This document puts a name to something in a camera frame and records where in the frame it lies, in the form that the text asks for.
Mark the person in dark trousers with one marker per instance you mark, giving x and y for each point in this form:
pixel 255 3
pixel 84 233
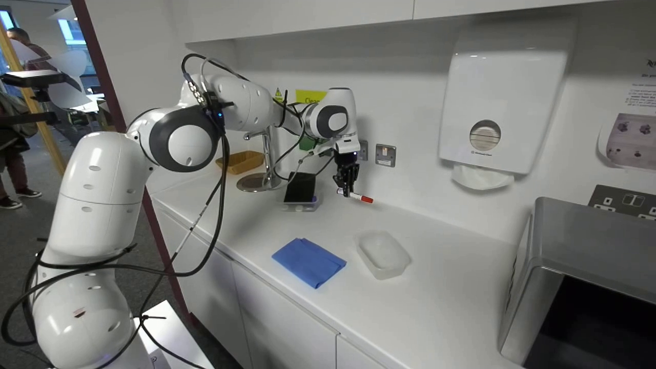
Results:
pixel 12 156

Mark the white robot stand plate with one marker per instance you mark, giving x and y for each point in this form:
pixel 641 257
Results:
pixel 171 336

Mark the white wrist mount box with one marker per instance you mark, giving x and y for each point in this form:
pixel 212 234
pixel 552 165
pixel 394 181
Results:
pixel 350 145

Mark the person in grey top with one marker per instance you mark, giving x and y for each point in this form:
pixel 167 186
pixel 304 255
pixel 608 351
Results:
pixel 32 49

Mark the maroon door frame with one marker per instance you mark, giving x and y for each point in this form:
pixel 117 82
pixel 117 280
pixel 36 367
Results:
pixel 95 41

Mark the white upper cabinet door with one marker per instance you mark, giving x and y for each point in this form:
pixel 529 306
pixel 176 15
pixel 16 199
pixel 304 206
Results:
pixel 300 17
pixel 519 7

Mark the white paper towel dispenser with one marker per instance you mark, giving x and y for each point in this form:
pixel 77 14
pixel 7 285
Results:
pixel 502 103

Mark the chrome tap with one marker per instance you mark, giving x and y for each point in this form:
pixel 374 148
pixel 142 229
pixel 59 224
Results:
pixel 269 154

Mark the stainless steel appliance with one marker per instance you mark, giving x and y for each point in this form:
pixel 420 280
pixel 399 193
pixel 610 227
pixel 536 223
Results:
pixel 587 246

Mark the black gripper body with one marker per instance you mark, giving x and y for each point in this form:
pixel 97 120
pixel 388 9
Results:
pixel 345 166

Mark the clear plastic tray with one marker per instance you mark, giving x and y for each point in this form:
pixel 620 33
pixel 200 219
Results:
pixel 384 255

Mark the yellow warning sticker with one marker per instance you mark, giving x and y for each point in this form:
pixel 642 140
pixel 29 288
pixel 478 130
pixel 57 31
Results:
pixel 278 97

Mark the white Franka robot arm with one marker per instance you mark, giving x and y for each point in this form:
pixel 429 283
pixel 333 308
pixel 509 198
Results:
pixel 95 191

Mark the yellow post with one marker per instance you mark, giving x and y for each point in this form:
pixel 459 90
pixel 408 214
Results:
pixel 32 103

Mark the white cabinet door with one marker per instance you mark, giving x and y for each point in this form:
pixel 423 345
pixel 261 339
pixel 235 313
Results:
pixel 198 300
pixel 300 17
pixel 356 357
pixel 287 329
pixel 519 7

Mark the poster with pink machine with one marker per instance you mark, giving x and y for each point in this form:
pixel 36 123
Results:
pixel 632 136

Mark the black wall socket panel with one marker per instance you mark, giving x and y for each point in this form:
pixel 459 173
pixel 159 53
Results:
pixel 625 204

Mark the black rectangular block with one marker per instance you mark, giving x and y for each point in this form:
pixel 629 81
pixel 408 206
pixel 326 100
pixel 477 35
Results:
pixel 300 188

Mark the white lower cabinet door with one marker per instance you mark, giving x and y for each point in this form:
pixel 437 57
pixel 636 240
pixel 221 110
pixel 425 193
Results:
pixel 287 329
pixel 198 300
pixel 356 357

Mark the green clean-after-use sign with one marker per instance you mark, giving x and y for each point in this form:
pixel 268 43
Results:
pixel 311 97

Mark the blue folded cloth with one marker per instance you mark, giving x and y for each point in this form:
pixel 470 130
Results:
pixel 308 263

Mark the silver wall switch plate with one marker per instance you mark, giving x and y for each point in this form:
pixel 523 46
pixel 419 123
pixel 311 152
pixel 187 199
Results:
pixel 363 151
pixel 386 156

